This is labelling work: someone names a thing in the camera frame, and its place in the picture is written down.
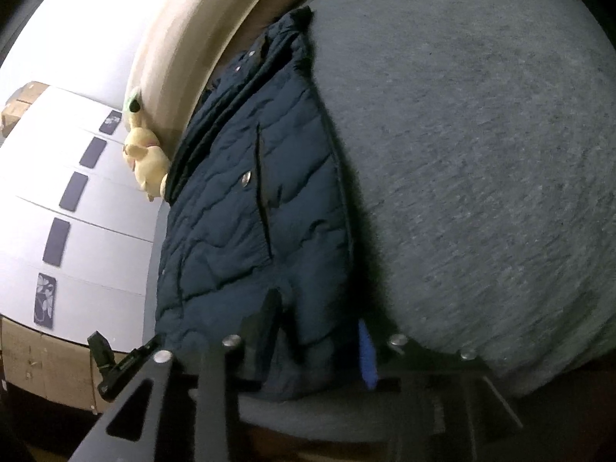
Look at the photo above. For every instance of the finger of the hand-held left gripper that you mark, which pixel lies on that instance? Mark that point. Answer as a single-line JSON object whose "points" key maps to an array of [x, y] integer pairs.
{"points": [[101, 351], [137, 358]]}

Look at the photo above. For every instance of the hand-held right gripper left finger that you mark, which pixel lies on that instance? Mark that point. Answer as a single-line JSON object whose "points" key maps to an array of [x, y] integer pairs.
{"points": [[262, 337]]}

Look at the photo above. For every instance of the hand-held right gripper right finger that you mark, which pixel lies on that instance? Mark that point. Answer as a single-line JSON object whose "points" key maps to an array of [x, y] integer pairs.
{"points": [[366, 361]]}

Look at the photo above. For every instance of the navy puffer jacket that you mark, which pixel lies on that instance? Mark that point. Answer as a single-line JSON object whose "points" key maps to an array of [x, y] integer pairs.
{"points": [[231, 202]]}

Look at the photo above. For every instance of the brown cardboard panel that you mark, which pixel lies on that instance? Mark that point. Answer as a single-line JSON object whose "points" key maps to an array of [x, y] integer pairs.
{"points": [[48, 365]]}

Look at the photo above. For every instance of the white wardrobe with purple panels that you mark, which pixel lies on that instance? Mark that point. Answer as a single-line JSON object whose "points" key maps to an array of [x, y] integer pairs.
{"points": [[106, 211]]}

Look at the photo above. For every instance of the yellow plush toy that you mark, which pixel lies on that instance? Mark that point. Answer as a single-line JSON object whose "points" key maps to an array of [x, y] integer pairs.
{"points": [[147, 159]]}

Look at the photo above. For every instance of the cardboard box on wardrobe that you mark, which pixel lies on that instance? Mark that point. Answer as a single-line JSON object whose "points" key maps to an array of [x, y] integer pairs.
{"points": [[19, 106]]}

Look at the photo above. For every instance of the large beige cushion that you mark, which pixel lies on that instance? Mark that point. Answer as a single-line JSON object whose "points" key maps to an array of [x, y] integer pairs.
{"points": [[192, 33]]}

